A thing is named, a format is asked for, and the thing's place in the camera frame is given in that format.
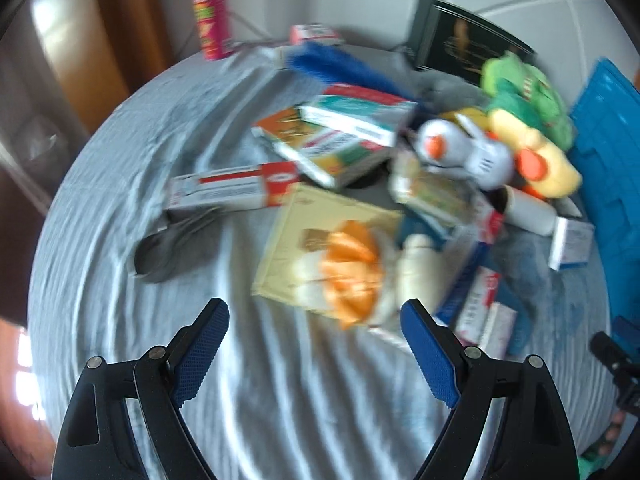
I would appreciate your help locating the pink yellow tube can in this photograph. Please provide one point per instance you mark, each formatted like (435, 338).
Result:
(212, 20)

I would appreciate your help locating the yellow toy piece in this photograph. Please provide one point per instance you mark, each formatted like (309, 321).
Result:
(470, 117)

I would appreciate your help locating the long white red box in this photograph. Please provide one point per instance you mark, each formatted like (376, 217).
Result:
(225, 185)

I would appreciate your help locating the orange green medicine box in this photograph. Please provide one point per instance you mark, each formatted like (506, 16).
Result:
(320, 155)

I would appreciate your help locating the white roll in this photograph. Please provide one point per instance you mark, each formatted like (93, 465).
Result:
(530, 210)

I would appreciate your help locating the desktop with light blue cloth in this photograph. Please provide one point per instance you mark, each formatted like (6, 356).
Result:
(300, 400)

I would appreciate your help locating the black box with gold print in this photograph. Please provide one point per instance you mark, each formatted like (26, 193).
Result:
(450, 40)

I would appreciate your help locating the yellow green printed packet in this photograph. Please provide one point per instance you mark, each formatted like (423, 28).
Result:
(435, 192)

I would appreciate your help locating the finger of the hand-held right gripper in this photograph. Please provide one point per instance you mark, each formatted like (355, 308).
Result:
(629, 329)
(612, 360)

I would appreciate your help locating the orange white soft toy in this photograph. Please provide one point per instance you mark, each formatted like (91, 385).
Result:
(350, 270)

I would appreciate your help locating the blue plastic crate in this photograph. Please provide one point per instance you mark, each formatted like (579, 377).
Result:
(610, 160)

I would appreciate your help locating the green plush toy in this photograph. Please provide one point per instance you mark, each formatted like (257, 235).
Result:
(530, 90)

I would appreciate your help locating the pale yellow box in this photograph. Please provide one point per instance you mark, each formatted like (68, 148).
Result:
(290, 230)

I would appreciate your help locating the teal white medicine box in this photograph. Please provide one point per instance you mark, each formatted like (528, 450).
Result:
(360, 115)

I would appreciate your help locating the white blue medicine box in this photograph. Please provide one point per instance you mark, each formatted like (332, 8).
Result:
(572, 245)

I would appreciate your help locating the dark grey cloth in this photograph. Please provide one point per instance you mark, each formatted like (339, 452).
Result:
(160, 255)

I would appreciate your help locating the white plastic bottle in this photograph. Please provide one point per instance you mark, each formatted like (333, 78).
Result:
(420, 270)

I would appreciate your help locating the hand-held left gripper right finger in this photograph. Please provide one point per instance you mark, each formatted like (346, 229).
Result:
(432, 355)

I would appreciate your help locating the yellow duck plush green hat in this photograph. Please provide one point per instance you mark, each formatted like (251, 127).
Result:
(550, 170)

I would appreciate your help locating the light grey cloth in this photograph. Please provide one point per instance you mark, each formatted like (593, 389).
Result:
(445, 91)

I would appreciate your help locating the red white blue box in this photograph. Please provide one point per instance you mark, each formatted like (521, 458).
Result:
(475, 260)

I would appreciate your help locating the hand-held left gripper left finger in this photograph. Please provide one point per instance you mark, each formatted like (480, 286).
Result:
(200, 355)

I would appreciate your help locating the white plush toy orange nose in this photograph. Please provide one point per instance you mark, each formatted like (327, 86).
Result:
(480, 155)

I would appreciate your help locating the blue duster brush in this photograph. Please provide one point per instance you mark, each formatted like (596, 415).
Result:
(340, 67)

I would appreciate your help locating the wooden door frame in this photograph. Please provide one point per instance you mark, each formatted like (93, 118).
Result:
(125, 35)

